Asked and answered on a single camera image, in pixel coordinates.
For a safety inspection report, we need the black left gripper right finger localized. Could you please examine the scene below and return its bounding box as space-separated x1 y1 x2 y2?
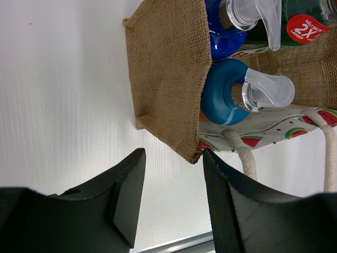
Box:
203 149 336 252

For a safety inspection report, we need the burlap watermelon canvas bag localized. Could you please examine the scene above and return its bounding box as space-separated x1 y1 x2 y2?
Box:
123 1 336 192

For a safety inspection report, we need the dark blue pump bottle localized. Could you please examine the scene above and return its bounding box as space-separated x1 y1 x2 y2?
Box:
205 1 282 60

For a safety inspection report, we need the blue orange pump bottle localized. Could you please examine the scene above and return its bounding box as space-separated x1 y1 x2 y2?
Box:
200 59 295 125

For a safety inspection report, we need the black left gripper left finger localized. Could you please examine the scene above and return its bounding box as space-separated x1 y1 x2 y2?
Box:
1 148 146 252

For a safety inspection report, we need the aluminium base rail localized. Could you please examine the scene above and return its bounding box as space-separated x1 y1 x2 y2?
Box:
130 231 215 253

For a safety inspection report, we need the large green dish soap bottle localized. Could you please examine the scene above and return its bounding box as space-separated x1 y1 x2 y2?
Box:
244 0 337 51

